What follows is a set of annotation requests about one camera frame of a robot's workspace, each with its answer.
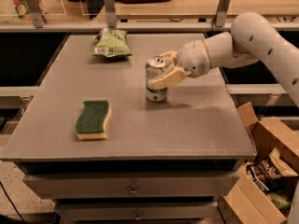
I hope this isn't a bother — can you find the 7up soda can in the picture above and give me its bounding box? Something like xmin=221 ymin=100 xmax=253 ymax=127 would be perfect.
xmin=145 ymin=56 xmax=169 ymax=102

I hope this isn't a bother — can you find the lower grey drawer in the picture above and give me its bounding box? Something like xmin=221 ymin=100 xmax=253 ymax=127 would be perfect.
xmin=56 ymin=202 xmax=217 ymax=222

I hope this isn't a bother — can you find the black floor cable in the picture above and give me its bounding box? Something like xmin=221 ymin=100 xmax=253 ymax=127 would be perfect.
xmin=0 ymin=180 xmax=27 ymax=224

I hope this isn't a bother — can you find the left metal bracket post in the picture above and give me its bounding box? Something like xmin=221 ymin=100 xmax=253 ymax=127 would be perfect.
xmin=25 ymin=0 xmax=46 ymax=28

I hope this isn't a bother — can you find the upper grey drawer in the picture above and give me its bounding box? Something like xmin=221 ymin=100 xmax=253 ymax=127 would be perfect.
xmin=23 ymin=172 xmax=239 ymax=200

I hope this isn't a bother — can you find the green and yellow sponge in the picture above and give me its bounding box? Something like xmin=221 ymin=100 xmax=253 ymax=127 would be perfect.
xmin=76 ymin=100 xmax=111 ymax=140

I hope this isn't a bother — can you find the dark sea salt snack bag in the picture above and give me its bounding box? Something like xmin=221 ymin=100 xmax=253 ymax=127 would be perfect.
xmin=246 ymin=147 xmax=298 ymax=192

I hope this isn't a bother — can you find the grey drawer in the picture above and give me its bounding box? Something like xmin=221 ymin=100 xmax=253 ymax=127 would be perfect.
xmin=56 ymin=202 xmax=217 ymax=222
xmin=23 ymin=172 xmax=239 ymax=200

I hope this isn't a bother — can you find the right metal bracket post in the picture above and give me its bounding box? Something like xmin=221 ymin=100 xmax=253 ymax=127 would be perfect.
xmin=214 ymin=0 xmax=231 ymax=27

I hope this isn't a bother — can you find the green jalapeno chip bag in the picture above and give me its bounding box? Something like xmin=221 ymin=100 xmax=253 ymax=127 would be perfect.
xmin=91 ymin=28 xmax=132 ymax=59

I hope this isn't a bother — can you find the middle metal bracket post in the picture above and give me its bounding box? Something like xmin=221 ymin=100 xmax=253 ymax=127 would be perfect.
xmin=104 ymin=0 xmax=117 ymax=28

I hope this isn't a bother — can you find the green snack bag in box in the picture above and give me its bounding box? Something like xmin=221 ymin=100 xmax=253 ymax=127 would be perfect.
xmin=267 ymin=192 xmax=291 ymax=210

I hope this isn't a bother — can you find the metal bracket post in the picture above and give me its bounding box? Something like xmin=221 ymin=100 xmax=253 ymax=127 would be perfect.
xmin=25 ymin=0 xmax=46 ymax=28
xmin=104 ymin=0 xmax=117 ymax=28
xmin=214 ymin=0 xmax=231 ymax=27

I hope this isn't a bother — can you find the cardboard box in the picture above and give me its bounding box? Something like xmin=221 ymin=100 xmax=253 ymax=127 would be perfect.
xmin=224 ymin=103 xmax=299 ymax=224

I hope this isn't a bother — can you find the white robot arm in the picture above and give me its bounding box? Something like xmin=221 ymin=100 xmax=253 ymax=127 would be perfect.
xmin=147 ymin=12 xmax=299 ymax=105

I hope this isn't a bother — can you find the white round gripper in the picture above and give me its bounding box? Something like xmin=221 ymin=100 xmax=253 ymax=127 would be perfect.
xmin=150 ymin=40 xmax=211 ymax=90

